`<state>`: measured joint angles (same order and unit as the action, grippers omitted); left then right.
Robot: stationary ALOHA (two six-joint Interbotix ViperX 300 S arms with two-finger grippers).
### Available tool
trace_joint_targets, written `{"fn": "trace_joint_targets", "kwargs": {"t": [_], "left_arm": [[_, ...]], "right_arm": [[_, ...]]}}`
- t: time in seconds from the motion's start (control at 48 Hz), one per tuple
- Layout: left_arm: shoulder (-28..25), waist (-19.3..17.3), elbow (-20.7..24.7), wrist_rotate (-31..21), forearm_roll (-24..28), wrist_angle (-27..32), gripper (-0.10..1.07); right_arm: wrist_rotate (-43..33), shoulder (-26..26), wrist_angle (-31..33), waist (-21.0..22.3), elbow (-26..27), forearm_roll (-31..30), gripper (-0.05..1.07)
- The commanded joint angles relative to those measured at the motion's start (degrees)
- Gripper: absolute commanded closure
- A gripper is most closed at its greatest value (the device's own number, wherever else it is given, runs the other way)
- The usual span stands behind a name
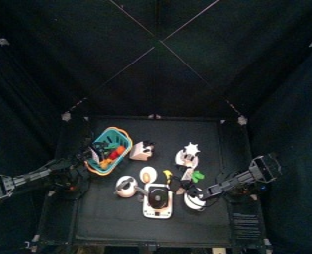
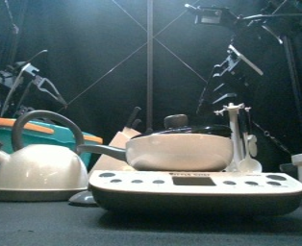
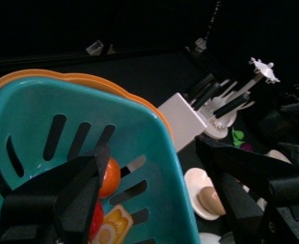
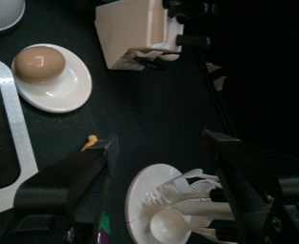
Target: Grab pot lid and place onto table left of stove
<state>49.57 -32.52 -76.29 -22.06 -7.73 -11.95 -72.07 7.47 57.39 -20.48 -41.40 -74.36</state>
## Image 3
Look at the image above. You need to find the black-handled toy utensil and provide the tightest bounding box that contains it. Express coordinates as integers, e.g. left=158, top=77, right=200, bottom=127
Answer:
left=190, top=81, right=223, bottom=112
left=182, top=73, right=216, bottom=103

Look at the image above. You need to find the teal plastic slotted basket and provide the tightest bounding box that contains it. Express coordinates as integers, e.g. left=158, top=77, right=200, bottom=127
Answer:
left=0, top=75, right=202, bottom=244

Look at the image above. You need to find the red toy tomato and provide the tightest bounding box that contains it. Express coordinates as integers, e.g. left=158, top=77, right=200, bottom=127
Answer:
left=88, top=201, right=106, bottom=241

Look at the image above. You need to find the white toy plate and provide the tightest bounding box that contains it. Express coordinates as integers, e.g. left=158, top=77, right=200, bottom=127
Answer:
left=182, top=167, right=225, bottom=221

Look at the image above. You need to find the white plastic clip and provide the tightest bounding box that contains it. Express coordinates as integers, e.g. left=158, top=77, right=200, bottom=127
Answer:
left=85, top=39, right=105, bottom=57
left=193, top=37, right=208, bottom=53

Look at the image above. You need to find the black-handled white toy fork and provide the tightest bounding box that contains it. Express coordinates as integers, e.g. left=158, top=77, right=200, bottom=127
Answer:
left=205, top=92, right=252, bottom=130

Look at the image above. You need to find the orange plastic basket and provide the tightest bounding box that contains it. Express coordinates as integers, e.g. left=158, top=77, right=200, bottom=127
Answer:
left=0, top=69, right=174, bottom=141

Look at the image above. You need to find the green toy leaf piece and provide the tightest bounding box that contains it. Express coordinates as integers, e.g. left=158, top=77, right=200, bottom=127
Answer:
left=231, top=127, right=247, bottom=148

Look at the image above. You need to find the purple toy piece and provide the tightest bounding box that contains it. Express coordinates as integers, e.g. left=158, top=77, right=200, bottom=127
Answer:
left=239, top=142, right=256, bottom=153

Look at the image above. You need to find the brown toy mushroom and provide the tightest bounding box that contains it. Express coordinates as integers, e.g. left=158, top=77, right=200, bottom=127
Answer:
left=197, top=186, right=228, bottom=216

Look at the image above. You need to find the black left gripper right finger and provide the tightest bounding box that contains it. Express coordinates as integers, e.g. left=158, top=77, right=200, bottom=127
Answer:
left=194, top=134, right=299, bottom=244

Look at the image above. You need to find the orange toy ball fruit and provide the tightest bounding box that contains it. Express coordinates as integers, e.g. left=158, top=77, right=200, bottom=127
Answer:
left=96, top=157, right=122, bottom=200

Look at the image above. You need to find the white utensil holder block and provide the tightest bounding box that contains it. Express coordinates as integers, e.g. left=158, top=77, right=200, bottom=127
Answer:
left=156, top=91, right=209, bottom=153

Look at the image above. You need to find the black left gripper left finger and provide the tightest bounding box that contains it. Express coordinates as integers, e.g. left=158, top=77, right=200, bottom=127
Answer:
left=0, top=144, right=112, bottom=244

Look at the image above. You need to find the small white toy dish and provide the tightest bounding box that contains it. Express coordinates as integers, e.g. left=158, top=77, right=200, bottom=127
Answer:
left=198, top=232, right=223, bottom=244

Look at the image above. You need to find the toy toast with egg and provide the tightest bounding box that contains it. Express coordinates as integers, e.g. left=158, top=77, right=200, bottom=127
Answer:
left=92, top=204, right=134, bottom=244

